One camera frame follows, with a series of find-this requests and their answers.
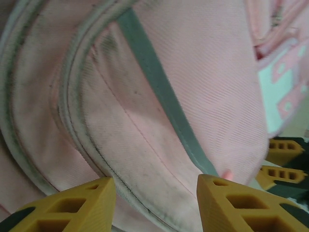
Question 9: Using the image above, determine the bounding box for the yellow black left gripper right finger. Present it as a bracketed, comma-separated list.
[197, 174, 309, 232]

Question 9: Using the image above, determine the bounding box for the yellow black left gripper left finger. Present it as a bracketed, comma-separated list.
[0, 176, 117, 232]

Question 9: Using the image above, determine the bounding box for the pink school backpack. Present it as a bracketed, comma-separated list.
[0, 0, 309, 232]

